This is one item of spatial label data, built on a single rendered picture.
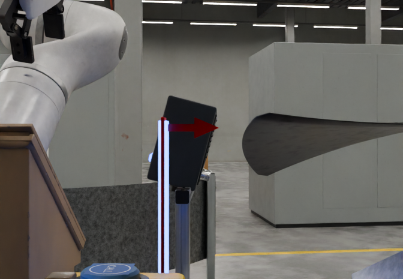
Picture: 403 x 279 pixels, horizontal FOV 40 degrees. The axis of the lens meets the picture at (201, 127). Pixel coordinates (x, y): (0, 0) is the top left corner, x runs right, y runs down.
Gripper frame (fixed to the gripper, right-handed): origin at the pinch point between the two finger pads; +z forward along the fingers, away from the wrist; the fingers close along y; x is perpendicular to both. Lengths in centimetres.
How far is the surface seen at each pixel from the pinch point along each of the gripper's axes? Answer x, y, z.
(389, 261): 52, 18, 11
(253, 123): 35.5, 20.4, -5.2
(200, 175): 19, -27, 39
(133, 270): 31, 43, -6
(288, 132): 38.9, 17.0, -2.7
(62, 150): -233, -405, 332
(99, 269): 29, 43, -5
